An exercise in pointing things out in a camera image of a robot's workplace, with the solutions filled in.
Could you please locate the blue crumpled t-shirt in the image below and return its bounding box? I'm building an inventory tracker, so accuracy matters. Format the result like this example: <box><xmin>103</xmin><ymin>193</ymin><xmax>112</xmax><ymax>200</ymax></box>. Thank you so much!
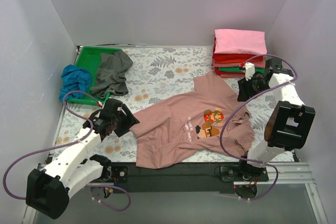
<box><xmin>59</xmin><ymin>65</ymin><xmax>92</xmax><ymax>102</ymax></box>

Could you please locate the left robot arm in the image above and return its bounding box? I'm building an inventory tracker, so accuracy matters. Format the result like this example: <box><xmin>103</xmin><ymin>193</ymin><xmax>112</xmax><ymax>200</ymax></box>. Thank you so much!
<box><xmin>25</xmin><ymin>99</ymin><xmax>139</xmax><ymax>219</ymax></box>

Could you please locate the grey t-shirt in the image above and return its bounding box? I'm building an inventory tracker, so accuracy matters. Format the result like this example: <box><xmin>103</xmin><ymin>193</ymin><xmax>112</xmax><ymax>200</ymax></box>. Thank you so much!
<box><xmin>90</xmin><ymin>50</ymin><xmax>133</xmax><ymax>99</ymax></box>

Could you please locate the green folded t-shirt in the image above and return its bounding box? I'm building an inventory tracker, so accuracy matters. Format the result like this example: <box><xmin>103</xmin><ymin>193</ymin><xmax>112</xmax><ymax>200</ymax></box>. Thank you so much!
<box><xmin>213</xmin><ymin>58</ymin><xmax>266</xmax><ymax>75</ymax></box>

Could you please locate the aluminium frame rail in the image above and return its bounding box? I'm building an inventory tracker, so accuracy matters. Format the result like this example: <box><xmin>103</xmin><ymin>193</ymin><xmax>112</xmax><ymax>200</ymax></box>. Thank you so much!
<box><xmin>233</xmin><ymin>162</ymin><xmax>316</xmax><ymax>186</ymax></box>

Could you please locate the dusty pink printed t-shirt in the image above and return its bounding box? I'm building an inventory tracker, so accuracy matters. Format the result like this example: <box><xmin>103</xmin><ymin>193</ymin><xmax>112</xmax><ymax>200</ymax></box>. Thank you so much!
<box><xmin>131</xmin><ymin>71</ymin><xmax>255</xmax><ymax>169</ymax></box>

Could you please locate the green plastic tray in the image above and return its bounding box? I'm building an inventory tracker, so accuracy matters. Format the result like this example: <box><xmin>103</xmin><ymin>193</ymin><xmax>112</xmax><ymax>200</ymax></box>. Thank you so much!
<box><xmin>67</xmin><ymin>46</ymin><xmax>121</xmax><ymax>105</ymax></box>

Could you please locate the purple cable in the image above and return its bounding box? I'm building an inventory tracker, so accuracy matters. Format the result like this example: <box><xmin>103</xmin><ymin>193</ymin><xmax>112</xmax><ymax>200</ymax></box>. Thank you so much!
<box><xmin>2</xmin><ymin>90</ymin><xmax>132</xmax><ymax>212</ymax></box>
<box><xmin>219</xmin><ymin>54</ymin><xmax>298</xmax><ymax>201</ymax></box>

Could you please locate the light pink folded t-shirt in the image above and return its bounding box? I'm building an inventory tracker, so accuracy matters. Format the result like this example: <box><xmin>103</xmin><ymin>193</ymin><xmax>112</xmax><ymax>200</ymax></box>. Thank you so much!
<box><xmin>215</xmin><ymin>29</ymin><xmax>267</xmax><ymax>55</ymax></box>

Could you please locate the salmon folded t-shirt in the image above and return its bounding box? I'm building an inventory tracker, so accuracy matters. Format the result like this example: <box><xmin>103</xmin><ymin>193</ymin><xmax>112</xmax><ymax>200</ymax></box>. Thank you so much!
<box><xmin>212</xmin><ymin>59</ymin><xmax>266</xmax><ymax>68</ymax></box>

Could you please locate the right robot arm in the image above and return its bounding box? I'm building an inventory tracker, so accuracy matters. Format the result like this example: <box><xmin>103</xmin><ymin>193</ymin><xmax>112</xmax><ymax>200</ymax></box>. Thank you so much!
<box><xmin>219</xmin><ymin>56</ymin><xmax>316</xmax><ymax>182</ymax></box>

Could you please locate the orange folded t-shirt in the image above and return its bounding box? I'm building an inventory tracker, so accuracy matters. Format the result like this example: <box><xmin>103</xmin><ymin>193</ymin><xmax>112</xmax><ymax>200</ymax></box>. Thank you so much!
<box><xmin>213</xmin><ymin>58</ymin><xmax>266</xmax><ymax>64</ymax></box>

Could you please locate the floral patterned table mat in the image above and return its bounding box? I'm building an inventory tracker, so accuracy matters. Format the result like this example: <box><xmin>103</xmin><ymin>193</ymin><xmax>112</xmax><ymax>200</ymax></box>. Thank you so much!
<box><xmin>51</xmin><ymin>46</ymin><xmax>295</xmax><ymax>163</ymax></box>

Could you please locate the bottom pink folded t-shirt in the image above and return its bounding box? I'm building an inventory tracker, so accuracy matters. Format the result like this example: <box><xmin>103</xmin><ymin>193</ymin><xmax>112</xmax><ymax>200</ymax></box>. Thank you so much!
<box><xmin>219</xmin><ymin>73</ymin><xmax>245</xmax><ymax>78</ymax></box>

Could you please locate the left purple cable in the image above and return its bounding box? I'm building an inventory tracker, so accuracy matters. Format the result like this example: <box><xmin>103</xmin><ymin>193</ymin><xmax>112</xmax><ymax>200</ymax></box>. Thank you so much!
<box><xmin>2</xmin><ymin>90</ymin><xmax>132</xmax><ymax>212</ymax></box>

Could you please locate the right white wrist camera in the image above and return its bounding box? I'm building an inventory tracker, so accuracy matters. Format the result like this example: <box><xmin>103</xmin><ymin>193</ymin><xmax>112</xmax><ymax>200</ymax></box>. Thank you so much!
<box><xmin>239</xmin><ymin>62</ymin><xmax>255</xmax><ymax>81</ymax></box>

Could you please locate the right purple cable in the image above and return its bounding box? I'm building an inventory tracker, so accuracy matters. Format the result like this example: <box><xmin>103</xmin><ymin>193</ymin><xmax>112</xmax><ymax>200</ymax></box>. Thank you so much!
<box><xmin>219</xmin><ymin>54</ymin><xmax>298</xmax><ymax>201</ymax></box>

